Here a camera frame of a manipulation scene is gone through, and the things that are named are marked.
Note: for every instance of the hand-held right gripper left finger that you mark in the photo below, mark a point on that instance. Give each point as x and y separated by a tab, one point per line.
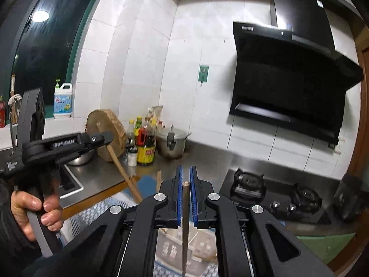
179	196

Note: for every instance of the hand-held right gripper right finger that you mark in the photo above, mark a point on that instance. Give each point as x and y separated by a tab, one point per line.
193	196

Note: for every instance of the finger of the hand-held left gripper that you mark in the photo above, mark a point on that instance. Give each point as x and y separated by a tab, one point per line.
98	139

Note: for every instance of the wooden chopstick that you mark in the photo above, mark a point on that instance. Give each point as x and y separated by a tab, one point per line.
122	170
158	180
186	207

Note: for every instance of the white plastic chopstick holder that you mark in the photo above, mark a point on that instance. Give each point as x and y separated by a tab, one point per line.
173	245

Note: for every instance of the person's left forearm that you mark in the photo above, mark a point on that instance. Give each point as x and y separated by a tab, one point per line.
11	245

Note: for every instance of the person's left hand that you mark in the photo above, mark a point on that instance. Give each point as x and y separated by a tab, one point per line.
23	205

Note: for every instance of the round wooden cutting board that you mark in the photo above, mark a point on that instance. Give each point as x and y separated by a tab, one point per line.
106	127

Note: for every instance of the steel bowl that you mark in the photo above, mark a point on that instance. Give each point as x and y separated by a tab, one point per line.
80	158

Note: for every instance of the clear bottle yellow cap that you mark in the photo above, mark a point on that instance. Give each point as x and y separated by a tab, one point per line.
131	129

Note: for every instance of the white shaker jar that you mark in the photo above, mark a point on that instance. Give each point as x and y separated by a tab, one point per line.
132	158

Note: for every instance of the red sauce bottle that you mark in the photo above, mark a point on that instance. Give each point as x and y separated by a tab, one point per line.
141	138

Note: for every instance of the green cap bottle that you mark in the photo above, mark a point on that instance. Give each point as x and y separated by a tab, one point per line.
139	124

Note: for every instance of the metal pressure cooker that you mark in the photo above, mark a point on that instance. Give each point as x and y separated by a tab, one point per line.
175	147

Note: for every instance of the black induction cooker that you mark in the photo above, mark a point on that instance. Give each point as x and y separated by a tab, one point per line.
69	183

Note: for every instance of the dark soy sauce bottle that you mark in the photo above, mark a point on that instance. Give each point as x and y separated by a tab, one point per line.
147	154

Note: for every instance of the white detergent bottle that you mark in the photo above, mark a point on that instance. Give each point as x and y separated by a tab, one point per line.
63	101

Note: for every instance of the clear plastic bag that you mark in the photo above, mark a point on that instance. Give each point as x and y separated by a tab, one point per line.
155	114

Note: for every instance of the blue patterned cloth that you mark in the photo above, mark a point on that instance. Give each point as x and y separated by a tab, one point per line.
92	215

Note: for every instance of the black gas stove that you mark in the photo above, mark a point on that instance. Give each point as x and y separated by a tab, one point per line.
276	199

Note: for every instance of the dark window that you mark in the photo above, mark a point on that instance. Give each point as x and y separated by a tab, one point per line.
52	40

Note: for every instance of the green mat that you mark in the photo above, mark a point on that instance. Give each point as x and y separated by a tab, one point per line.
325	243

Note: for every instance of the black range hood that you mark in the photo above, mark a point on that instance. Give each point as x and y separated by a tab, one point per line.
288	78

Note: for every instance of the green wall socket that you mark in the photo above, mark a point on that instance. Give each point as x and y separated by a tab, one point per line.
203	73

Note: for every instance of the white wall socket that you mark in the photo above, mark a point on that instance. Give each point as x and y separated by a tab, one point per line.
340	144

